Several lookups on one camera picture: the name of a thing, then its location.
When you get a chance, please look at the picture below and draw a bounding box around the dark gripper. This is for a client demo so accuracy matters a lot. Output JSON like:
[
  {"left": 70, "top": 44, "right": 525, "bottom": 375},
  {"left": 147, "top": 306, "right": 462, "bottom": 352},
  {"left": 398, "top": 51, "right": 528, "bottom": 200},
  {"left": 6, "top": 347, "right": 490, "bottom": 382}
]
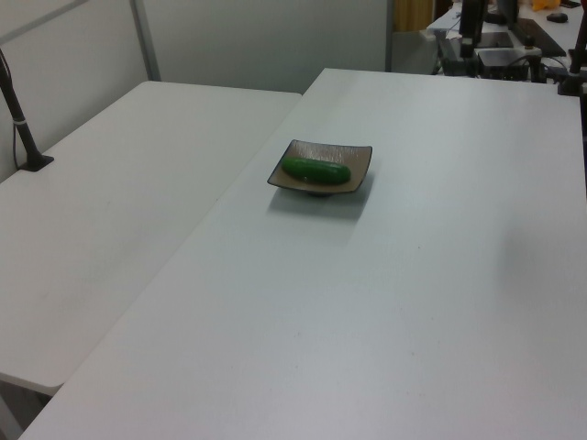
[{"left": 460, "top": 0, "right": 482, "bottom": 59}]

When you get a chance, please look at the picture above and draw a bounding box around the green cucumber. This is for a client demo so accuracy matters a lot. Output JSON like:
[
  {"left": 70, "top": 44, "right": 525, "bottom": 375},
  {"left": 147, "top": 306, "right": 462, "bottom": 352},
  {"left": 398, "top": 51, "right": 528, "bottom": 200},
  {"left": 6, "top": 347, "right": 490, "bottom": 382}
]
[{"left": 281, "top": 156, "right": 352, "bottom": 186}]

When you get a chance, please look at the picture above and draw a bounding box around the square beige ceramic plate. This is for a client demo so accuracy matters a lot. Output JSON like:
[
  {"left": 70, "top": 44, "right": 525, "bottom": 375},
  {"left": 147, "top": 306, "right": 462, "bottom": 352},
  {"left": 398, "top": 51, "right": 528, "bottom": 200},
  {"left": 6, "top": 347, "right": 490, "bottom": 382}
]
[{"left": 266, "top": 138, "right": 374, "bottom": 199}]

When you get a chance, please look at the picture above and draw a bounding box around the silver device box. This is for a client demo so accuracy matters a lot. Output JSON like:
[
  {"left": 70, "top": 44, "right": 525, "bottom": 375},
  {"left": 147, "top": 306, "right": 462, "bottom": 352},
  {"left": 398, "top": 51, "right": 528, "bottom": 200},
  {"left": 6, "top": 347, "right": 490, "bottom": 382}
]
[{"left": 476, "top": 48, "right": 528, "bottom": 80}]

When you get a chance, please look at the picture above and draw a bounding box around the orange wooden panel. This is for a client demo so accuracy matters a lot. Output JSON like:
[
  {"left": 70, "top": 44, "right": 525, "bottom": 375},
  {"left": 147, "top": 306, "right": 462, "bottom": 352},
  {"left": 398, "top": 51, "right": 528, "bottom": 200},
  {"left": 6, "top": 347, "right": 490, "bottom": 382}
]
[{"left": 393, "top": 0, "right": 435, "bottom": 33}]

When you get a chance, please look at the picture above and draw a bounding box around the black pole with white band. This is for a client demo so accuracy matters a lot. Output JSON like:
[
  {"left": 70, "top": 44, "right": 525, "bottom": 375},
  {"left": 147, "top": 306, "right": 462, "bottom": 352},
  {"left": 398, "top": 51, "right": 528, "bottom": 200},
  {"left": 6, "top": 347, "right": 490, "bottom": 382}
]
[{"left": 0, "top": 48, "right": 55, "bottom": 173}]

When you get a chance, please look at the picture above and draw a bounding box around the grey partition end post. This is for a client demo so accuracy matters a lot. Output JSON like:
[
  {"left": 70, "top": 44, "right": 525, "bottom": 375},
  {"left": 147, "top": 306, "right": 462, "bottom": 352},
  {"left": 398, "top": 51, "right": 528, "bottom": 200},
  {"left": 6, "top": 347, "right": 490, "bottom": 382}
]
[{"left": 382, "top": 0, "right": 394, "bottom": 72}]

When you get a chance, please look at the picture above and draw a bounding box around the black clamp camera mount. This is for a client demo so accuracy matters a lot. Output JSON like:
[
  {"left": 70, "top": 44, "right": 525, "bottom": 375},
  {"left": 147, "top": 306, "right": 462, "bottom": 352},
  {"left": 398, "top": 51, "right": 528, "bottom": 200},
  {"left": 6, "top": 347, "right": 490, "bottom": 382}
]
[{"left": 556, "top": 27, "right": 587, "bottom": 97}]

